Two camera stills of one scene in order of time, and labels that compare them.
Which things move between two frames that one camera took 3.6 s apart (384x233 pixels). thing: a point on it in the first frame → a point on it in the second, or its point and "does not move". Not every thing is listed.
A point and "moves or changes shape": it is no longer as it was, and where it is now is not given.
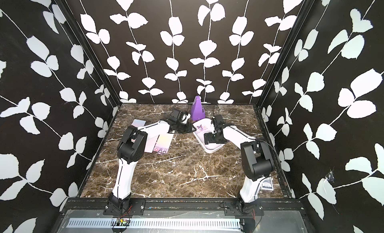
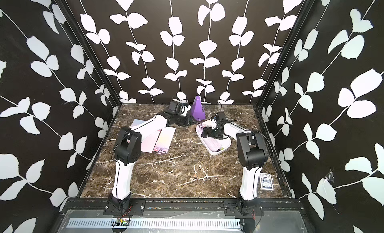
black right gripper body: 213,137 → 214,133
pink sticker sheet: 152,139 does not move
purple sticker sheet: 163,143 does not move
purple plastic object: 197,109 does not move
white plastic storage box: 203,126 moves or changes shape
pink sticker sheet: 137,123 does not move
